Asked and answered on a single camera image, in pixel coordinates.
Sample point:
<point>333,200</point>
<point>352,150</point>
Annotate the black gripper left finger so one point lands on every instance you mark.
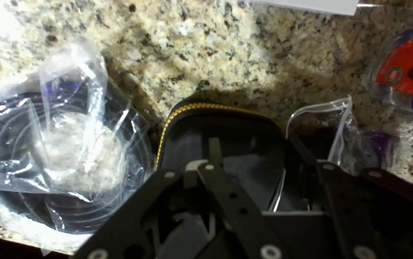
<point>133,216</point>

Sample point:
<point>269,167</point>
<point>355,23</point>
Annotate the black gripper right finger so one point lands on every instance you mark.
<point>382,216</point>

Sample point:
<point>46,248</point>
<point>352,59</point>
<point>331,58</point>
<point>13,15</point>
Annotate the clear zip plastic bag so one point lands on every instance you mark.
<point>344,139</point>

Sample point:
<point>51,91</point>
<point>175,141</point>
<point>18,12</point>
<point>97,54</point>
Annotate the purple packaging card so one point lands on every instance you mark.
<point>382,146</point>

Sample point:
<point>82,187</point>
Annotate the black zip case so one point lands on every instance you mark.
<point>191,139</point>

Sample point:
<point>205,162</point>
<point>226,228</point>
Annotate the Fiji water bottle blue cap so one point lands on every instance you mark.
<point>407,72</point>

